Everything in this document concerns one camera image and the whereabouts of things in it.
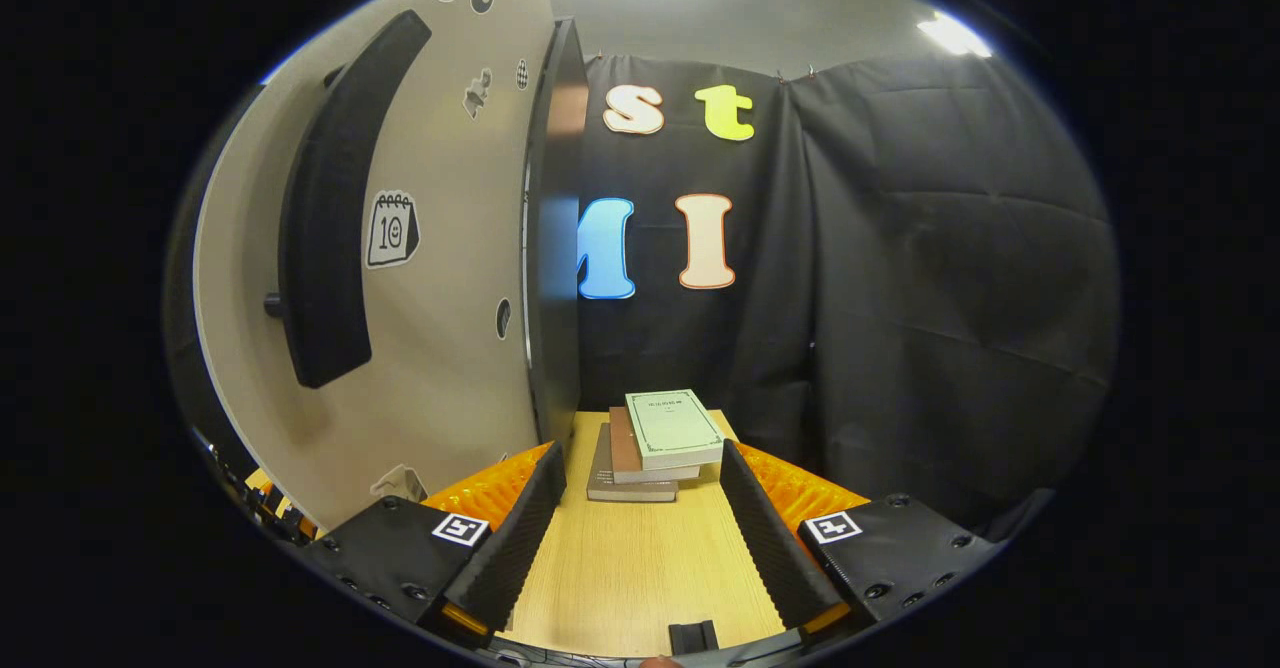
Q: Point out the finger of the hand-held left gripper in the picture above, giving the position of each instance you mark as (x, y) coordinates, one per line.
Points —
(278, 503)

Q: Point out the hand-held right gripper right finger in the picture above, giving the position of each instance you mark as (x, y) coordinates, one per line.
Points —
(770, 538)

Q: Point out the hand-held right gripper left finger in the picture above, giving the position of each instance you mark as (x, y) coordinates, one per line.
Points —
(515, 538)

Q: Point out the grey cabinet door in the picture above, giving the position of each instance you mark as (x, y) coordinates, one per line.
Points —
(450, 348)

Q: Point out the dark grey cabinet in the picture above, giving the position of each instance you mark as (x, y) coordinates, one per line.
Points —
(555, 248)

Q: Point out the grey book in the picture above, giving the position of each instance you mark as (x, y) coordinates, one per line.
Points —
(615, 488)

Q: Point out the green book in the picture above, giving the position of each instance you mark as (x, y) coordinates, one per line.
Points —
(672, 428)

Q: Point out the black backdrop cloth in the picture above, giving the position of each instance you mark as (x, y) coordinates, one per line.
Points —
(950, 298)

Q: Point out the ceiling light tube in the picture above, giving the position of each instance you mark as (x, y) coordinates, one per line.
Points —
(955, 36)

